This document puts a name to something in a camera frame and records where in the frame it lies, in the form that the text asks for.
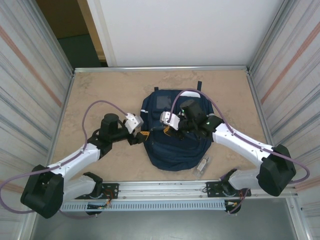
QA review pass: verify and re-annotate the navy blue backpack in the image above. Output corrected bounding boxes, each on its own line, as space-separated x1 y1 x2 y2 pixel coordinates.
141 81 216 172

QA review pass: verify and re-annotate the grey metal sheet panel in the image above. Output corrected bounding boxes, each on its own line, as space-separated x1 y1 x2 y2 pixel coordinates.
29 198 302 240

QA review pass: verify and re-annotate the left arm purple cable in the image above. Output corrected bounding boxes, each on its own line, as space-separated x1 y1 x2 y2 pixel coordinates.
0 99 130 220

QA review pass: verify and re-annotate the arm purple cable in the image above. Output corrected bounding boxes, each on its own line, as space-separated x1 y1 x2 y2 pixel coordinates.
0 99 130 220
168 88 311 215

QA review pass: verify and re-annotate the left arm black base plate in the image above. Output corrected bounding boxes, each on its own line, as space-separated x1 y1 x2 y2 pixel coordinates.
74 183 120 200

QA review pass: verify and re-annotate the left aluminium table side rail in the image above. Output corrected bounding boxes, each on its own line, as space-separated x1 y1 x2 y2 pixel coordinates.
44 71 76 183

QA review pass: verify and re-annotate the aluminium table side rail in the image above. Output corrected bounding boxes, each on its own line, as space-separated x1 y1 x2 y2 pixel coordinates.
246 69 285 180
44 71 76 183

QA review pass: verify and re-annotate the wide aluminium mounting rail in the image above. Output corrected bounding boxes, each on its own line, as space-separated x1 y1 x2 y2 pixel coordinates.
26 177 300 203

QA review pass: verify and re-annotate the thin aluminium table edge rail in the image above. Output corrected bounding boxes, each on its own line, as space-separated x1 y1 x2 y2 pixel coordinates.
72 65 251 74

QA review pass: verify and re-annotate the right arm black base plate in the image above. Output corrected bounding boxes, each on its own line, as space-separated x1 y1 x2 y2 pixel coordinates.
205 181 252 199

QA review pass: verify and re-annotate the right aluminium table side rail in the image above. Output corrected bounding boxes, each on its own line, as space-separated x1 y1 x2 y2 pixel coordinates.
246 69 285 180

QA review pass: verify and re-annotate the grey slotted cable duct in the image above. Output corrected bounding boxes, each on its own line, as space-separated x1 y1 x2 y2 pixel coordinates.
36 201 227 213

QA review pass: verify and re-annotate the small circuit board with wires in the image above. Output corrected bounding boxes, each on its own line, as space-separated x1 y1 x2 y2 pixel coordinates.
86 199 113 210

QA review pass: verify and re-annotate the white door frame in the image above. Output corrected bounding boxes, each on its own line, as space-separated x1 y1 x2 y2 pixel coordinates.
86 0 118 68

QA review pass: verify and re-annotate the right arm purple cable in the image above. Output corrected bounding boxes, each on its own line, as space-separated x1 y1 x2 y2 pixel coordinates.
168 88 311 215

